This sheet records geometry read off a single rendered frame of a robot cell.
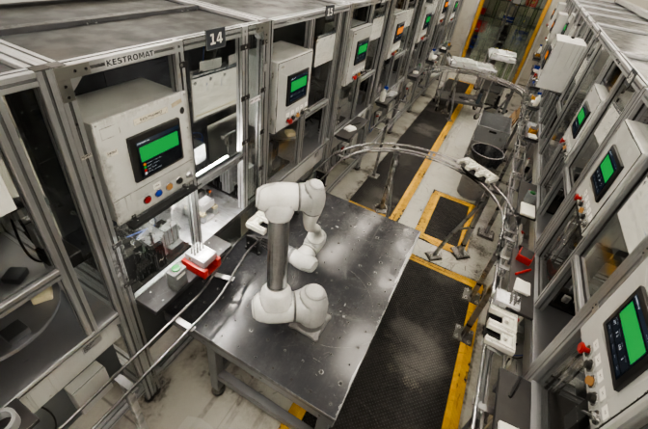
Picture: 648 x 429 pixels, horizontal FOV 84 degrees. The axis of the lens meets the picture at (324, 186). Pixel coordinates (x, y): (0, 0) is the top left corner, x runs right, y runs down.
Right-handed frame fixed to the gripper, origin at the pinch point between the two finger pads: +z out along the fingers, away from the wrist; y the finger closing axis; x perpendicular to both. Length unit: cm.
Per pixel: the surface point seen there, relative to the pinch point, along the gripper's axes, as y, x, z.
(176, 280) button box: 11, 55, 7
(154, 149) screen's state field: 77, 47, 17
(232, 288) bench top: -19.9, 25.4, -2.2
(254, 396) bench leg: -63, 52, -38
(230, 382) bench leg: -63, 52, -22
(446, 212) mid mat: -86, -228, -99
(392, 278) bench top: -20, -37, -81
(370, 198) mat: -86, -199, -16
